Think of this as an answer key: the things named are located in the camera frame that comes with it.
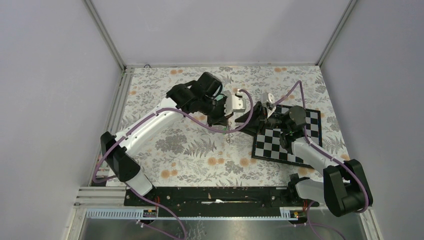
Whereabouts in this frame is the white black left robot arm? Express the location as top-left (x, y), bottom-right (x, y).
top-left (100, 72), bottom-right (246, 206)

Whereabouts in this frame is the black white checkerboard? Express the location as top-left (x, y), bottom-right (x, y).
top-left (252, 108), bottom-right (323, 169)

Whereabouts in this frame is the floral patterned table mat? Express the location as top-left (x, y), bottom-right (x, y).
top-left (121, 66), bottom-right (349, 187)

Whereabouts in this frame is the white slotted cable duct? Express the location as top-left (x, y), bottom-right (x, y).
top-left (85, 207), bottom-right (299, 221)

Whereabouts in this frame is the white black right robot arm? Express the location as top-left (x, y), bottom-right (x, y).
top-left (235, 102), bottom-right (373, 217)

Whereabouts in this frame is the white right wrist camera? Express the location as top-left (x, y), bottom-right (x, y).
top-left (260, 92), bottom-right (276, 118)

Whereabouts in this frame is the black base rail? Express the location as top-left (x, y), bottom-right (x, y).
top-left (123, 186), bottom-right (310, 218)

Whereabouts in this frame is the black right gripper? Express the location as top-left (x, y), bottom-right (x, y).
top-left (235, 101), bottom-right (290, 138)

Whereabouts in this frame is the silver carabiner keyring with chain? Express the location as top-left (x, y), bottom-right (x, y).
top-left (225, 124), bottom-right (234, 145)

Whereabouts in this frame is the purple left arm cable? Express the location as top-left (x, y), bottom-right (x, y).
top-left (92, 89), bottom-right (254, 240)

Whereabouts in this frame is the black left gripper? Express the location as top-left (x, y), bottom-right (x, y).
top-left (199, 95), bottom-right (234, 128)

